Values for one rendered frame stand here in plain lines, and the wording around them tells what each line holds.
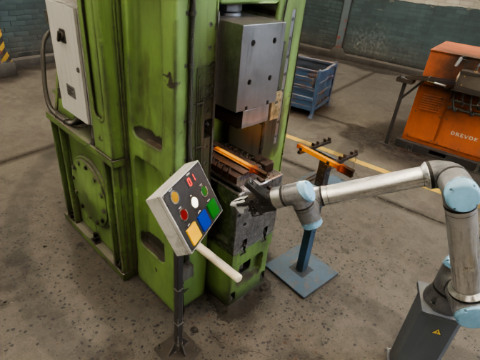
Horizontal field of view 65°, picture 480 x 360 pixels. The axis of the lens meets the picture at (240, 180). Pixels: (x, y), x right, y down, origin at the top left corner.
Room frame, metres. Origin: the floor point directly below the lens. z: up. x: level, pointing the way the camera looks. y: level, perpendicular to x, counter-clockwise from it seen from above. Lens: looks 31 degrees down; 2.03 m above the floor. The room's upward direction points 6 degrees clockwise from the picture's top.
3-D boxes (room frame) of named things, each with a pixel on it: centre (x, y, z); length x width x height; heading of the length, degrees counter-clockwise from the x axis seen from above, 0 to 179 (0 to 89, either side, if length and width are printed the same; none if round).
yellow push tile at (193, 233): (1.22, 0.17, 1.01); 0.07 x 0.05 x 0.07; 163
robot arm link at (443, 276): (1.36, -1.09, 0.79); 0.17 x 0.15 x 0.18; 173
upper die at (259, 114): (1.97, 0.11, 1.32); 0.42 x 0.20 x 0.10; 48
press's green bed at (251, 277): (2.02, 0.08, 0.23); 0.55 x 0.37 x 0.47; 48
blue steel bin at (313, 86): (5.95, -0.64, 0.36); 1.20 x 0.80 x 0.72; 62
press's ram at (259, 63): (2.00, 0.08, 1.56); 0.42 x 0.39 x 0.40; 48
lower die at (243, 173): (1.97, 0.11, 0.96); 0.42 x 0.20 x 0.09; 48
